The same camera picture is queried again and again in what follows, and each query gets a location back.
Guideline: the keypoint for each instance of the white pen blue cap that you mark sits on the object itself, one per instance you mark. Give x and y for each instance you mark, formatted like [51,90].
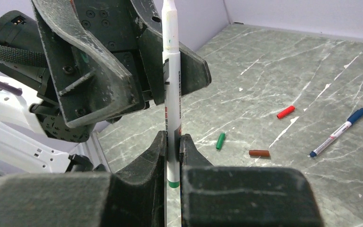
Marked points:
[353,118]

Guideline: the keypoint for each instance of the green pen cap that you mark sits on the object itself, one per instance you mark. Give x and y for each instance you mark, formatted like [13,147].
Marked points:
[220,141]

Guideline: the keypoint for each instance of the red pen cap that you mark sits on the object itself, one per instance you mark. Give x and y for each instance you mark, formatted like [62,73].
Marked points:
[286,112]

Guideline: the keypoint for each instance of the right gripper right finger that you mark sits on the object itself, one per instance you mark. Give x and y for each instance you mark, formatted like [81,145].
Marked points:
[235,196]

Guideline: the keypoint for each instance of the brown pen cap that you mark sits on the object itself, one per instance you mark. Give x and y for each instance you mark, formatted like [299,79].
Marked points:
[259,153]

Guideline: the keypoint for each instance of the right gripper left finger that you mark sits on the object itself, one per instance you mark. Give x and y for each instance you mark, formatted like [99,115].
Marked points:
[132,197]

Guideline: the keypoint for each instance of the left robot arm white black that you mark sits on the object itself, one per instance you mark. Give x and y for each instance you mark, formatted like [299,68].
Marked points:
[27,94]

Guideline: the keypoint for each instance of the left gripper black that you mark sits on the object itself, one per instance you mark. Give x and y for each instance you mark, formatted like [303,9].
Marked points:
[105,57]

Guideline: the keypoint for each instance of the white pen green end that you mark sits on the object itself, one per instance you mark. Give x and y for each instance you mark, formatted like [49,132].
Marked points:
[172,89]

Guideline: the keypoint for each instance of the aluminium frame rail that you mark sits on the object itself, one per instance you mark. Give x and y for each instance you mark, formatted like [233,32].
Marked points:
[27,155]

